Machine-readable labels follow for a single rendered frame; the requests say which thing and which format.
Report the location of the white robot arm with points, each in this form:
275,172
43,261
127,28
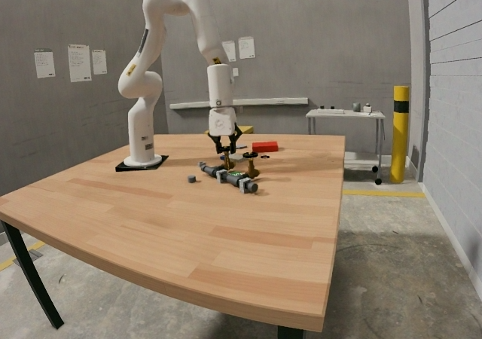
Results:
135,82

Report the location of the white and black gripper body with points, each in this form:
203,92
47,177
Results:
221,121

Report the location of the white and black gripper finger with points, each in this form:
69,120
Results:
233,138
216,140

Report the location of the dark grey pipe with metal clamp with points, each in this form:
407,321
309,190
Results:
244,181

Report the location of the red rectangular block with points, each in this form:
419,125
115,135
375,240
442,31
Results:
264,147

